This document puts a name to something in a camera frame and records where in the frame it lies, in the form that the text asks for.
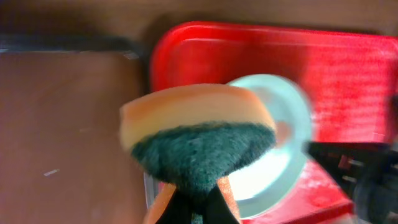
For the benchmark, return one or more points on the red plastic tray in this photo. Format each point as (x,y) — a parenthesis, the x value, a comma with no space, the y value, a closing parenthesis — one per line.
(327,86)

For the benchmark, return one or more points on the green and yellow sponge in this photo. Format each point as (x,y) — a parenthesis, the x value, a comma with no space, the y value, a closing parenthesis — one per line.
(192,137)

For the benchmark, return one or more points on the brown tray with black rim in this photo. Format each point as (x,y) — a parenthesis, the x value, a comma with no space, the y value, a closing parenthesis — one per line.
(61,160)

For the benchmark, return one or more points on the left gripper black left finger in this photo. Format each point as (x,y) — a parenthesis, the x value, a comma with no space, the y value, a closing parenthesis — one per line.
(178,210)

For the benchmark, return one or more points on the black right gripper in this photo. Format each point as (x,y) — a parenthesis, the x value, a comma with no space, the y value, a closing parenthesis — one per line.
(365,171)

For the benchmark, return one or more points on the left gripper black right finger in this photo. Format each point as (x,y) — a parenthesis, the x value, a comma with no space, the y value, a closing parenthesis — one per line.
(216,210)

